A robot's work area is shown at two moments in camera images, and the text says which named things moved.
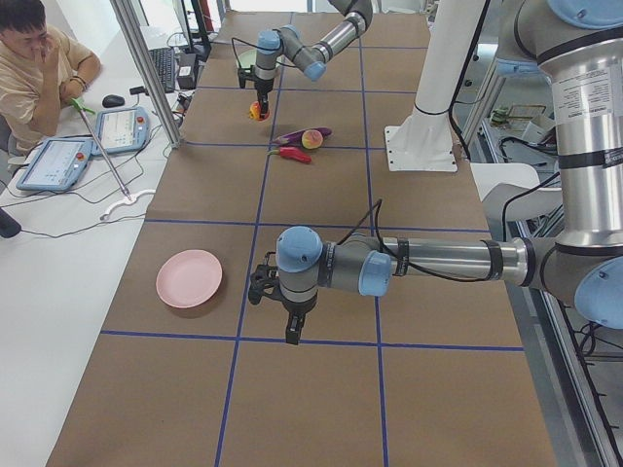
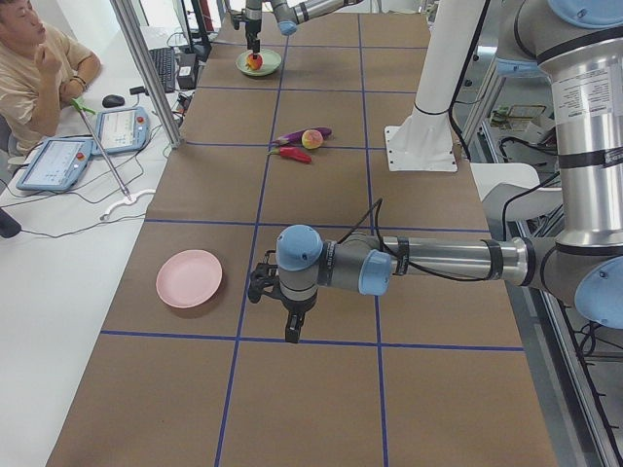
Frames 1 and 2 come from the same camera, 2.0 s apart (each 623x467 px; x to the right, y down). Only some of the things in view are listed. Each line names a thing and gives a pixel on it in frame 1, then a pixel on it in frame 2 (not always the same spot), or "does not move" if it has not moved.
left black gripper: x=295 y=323 does not move
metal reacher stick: x=83 y=109 does not move
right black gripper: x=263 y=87 -> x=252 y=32
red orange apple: x=255 y=112 -> x=254 y=63
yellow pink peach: x=311 y=139 does not move
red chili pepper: x=292 y=153 does not move
